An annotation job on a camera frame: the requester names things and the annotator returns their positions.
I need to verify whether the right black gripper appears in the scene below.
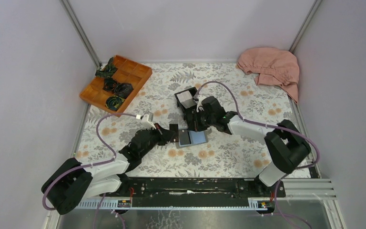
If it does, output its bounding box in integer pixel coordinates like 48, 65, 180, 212
188, 108, 215, 132

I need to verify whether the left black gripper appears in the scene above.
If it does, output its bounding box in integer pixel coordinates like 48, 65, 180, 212
139, 124, 175, 159

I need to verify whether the black card tray box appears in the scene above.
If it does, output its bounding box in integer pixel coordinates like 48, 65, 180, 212
174, 87, 198, 125

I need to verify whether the grey leather card holder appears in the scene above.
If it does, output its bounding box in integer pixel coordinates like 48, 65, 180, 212
175, 130, 208, 148

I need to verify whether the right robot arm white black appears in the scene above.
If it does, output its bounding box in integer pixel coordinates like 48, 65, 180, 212
176, 96, 311, 197

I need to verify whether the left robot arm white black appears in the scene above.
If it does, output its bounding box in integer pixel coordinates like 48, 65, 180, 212
41, 123, 179, 215

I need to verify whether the white card stack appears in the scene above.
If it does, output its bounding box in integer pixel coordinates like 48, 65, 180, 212
177, 91, 196, 109

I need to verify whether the floral patterned table mat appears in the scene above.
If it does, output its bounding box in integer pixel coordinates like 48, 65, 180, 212
75, 63, 295, 178

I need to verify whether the dark rolled tie bottom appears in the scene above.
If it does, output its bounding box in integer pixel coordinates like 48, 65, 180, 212
105, 95, 125, 111

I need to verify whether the dark rolled tie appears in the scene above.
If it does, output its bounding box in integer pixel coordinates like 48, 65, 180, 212
113, 83, 134, 99
95, 56, 118, 78
105, 95, 125, 111
102, 78, 118, 93

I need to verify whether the dark rolled tie middle right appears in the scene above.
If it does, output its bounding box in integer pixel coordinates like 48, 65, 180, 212
113, 83, 134, 99

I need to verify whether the orange wooden compartment tray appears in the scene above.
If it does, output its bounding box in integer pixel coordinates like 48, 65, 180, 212
79, 55, 153, 114

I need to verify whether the dark rolled tie middle left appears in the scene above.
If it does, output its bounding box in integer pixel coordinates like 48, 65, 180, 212
102, 78, 118, 93

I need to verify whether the dark rolled tie top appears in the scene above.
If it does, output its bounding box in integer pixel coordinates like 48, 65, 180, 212
95, 56, 118, 78

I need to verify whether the pink crumpled cloth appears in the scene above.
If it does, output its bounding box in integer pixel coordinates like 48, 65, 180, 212
237, 47, 300, 103

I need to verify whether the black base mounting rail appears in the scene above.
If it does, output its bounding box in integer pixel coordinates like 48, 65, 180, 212
106, 177, 286, 208

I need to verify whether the aluminium frame rail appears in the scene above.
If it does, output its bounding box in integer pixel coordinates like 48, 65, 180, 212
76, 178, 336, 211

